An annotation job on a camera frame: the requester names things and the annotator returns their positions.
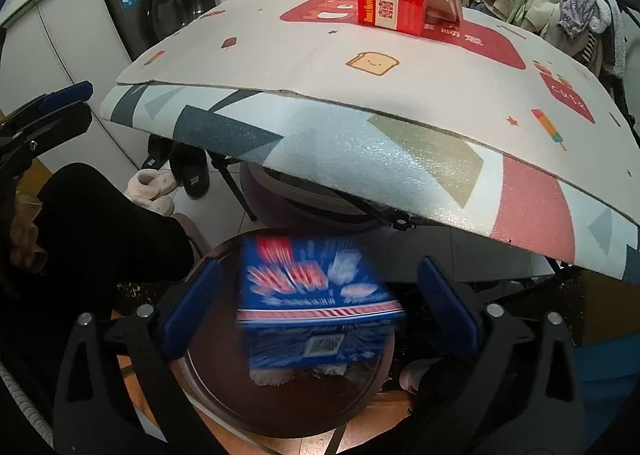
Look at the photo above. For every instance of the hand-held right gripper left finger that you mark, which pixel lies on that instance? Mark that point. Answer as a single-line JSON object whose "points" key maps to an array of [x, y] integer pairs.
{"points": [[192, 310]]}

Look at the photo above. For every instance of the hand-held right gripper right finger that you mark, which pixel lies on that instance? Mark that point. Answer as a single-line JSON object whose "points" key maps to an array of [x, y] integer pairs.
{"points": [[450, 311]]}

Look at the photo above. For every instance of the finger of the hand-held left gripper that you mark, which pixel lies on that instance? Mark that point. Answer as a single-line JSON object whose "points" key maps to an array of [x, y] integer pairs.
{"points": [[55, 127], [67, 95]]}

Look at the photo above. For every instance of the blue cardboard box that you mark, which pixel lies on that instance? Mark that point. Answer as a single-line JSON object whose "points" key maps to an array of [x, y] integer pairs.
{"points": [[310, 285]]}

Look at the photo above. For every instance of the white slipper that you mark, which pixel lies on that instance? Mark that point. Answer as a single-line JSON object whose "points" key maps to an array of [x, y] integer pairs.
{"points": [[415, 375]]}

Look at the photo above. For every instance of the black slipper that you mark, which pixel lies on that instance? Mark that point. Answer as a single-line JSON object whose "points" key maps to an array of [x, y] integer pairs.
{"points": [[192, 175], [156, 152]]}

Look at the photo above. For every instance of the pink fuzzy slipper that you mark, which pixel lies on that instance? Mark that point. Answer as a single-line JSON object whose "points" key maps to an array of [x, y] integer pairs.
{"points": [[150, 182], [161, 206]]}

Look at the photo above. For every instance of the person's black trouser leg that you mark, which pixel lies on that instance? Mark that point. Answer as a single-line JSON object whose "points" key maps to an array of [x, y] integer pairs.
{"points": [[100, 235]]}

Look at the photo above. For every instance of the dark purple round stool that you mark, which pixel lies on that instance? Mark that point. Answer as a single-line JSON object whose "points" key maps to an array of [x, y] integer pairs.
{"points": [[280, 205]]}

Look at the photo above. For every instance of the dark grey washing machine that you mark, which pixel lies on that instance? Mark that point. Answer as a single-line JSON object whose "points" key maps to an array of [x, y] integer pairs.
{"points": [[170, 0]]}

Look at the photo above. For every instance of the brown cardboard box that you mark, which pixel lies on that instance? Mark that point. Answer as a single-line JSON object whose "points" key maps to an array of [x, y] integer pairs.
{"points": [[610, 310]]}

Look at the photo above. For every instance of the black office chair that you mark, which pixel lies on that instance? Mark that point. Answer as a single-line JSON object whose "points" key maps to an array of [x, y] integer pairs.
{"points": [[622, 100]]}

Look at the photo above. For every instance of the red and white box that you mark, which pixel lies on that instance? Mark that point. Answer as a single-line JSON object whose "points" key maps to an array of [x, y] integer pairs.
{"points": [[410, 10]]}

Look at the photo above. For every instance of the pile of clothes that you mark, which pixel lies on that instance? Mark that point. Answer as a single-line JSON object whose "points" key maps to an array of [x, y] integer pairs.
{"points": [[530, 0]]}

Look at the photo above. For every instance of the black folding table frame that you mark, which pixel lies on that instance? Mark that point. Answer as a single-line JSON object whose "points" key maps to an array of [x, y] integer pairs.
{"points": [[235, 185]]}

